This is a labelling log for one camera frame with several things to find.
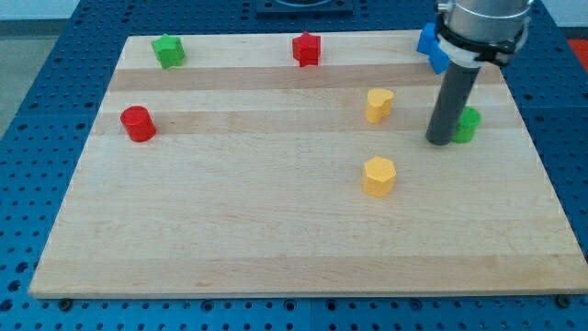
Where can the green cylinder block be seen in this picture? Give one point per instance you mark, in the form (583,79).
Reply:
(468,123)

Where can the yellow hexagon block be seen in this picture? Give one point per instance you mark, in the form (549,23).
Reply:
(378,176)

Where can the red cylinder block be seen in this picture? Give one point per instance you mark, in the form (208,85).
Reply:
(138,123)

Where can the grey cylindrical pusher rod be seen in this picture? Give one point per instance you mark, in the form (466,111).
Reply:
(454,93)

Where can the green star block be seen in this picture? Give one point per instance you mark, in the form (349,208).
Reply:
(169,51)

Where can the blue block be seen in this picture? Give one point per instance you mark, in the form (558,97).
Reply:
(429,45)

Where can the red star block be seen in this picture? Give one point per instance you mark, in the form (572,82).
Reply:
(306,49)

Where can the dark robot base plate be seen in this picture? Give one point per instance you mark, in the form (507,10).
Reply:
(303,7)

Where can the yellow heart block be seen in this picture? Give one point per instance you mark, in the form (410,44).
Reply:
(379,104)

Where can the wooden board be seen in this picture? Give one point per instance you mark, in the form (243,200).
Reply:
(252,184)

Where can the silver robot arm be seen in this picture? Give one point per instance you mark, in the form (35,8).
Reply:
(474,32)

